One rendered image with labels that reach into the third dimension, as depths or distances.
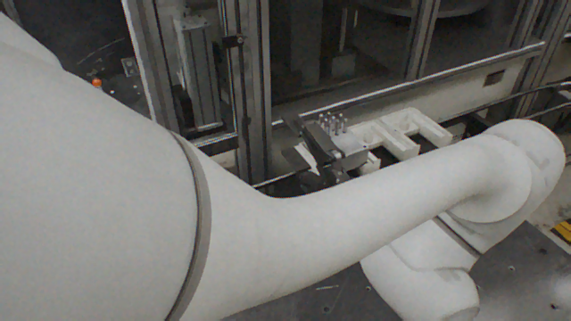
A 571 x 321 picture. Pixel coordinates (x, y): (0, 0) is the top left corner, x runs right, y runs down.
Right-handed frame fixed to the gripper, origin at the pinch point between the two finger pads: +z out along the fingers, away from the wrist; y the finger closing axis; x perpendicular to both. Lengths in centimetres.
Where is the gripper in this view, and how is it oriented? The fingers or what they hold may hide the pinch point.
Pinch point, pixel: (293, 140)
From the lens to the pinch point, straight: 78.9
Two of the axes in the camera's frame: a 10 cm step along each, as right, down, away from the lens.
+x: -8.8, 3.0, -3.6
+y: 0.0, -7.7, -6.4
